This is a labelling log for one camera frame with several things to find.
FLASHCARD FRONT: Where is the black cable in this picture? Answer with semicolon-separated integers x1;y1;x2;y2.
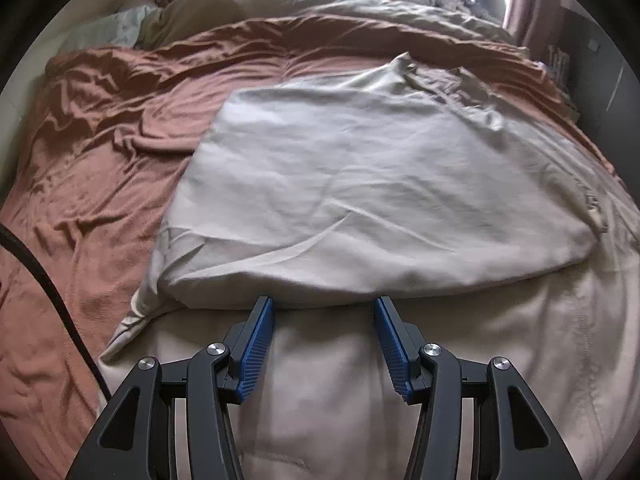
0;224;113;403

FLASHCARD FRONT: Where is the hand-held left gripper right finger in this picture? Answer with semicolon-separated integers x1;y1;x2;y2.
374;296;584;480

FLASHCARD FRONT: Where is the brown bed sheet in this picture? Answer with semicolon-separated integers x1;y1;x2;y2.
0;15;618;466

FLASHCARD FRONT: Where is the beige duvet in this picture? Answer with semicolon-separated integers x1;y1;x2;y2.
136;0;531;58

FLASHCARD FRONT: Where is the beige garment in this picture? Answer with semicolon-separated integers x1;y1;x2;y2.
99;52;640;480

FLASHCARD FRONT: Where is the white pillow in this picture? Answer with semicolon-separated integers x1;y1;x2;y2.
60;4;160;53

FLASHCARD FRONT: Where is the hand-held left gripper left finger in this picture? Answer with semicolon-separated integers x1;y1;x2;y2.
65;296;276;480

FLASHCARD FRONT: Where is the dark cabinet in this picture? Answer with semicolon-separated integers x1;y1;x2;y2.
539;4;628;128

